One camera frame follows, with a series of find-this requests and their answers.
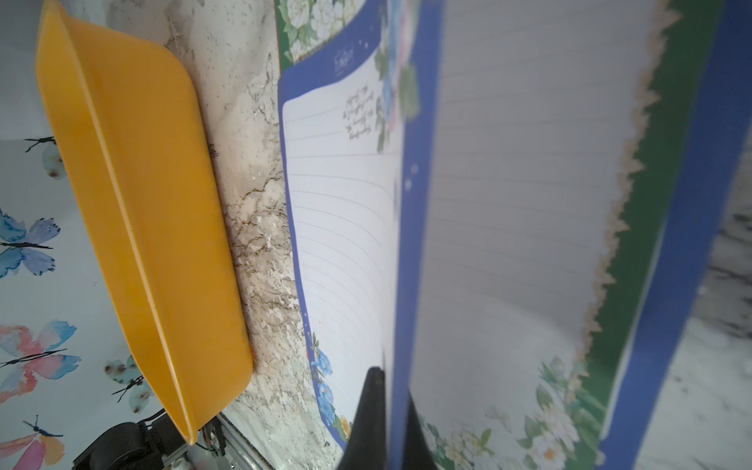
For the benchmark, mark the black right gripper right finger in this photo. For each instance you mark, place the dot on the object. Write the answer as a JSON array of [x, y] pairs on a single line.
[[416, 454]]

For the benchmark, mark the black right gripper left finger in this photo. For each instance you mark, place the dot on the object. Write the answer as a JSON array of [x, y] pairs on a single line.
[[367, 447]]

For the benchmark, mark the blue floral stationery paper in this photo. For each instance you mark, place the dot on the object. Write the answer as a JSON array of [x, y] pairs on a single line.
[[718, 133]]

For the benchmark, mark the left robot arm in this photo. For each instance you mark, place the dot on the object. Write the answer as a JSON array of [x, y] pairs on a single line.
[[153, 443]]

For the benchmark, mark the yellow plastic storage box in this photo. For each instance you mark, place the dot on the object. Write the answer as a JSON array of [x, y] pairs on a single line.
[[126, 118]]

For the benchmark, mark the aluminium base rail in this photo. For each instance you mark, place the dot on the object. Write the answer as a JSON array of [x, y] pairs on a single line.
[[241, 446]]

